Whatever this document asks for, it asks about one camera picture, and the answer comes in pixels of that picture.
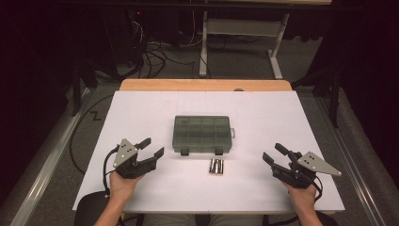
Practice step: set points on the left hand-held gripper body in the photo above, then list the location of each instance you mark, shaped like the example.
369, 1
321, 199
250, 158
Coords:
125, 153

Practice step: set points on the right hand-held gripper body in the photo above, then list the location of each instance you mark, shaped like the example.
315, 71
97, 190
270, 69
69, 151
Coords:
313, 163

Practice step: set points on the grey plastic compartment box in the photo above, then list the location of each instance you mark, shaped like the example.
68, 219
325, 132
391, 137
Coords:
202, 133

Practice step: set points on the brown cylindrical battery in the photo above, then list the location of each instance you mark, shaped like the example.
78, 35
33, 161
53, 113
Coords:
212, 166
216, 166
221, 166

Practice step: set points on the person's left hand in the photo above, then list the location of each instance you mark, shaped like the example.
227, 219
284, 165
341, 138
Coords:
122, 188

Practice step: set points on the person's right hand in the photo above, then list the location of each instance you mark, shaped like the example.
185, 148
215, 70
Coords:
302, 196

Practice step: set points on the white table cover board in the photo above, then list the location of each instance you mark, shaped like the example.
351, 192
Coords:
156, 194

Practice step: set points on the black chair armrest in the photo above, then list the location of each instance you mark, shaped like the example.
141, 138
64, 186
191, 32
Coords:
329, 219
91, 208

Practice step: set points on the black metal stand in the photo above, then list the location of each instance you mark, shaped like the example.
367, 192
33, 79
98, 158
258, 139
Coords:
335, 100
76, 91

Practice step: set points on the wooden table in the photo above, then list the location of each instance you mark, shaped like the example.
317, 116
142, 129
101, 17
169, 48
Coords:
188, 84

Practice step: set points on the dark curtain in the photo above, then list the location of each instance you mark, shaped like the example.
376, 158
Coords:
373, 78

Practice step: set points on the dark equipment box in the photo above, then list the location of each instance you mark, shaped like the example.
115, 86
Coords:
120, 37

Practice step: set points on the metal floor rail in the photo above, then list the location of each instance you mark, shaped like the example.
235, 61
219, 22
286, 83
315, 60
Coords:
47, 169
351, 163

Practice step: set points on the white metal desk frame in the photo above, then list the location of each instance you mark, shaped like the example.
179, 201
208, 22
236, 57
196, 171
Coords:
241, 27

